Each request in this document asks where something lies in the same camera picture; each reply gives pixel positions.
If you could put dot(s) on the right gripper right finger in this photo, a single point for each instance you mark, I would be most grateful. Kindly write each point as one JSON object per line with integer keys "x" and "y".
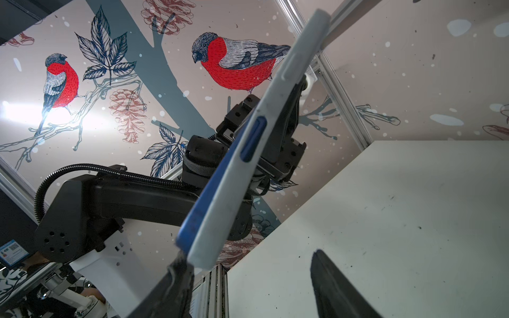
{"x": 334, "y": 294}

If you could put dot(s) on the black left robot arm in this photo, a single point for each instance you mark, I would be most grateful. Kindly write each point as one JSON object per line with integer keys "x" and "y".
{"x": 80, "y": 208}

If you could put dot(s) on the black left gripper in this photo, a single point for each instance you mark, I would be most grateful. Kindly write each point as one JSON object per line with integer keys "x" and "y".
{"x": 282, "y": 153}

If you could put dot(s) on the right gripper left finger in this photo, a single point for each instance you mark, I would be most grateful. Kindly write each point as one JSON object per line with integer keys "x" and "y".
{"x": 172, "y": 296}

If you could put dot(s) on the black phone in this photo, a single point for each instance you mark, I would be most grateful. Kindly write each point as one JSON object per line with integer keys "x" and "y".
{"x": 207, "y": 226}

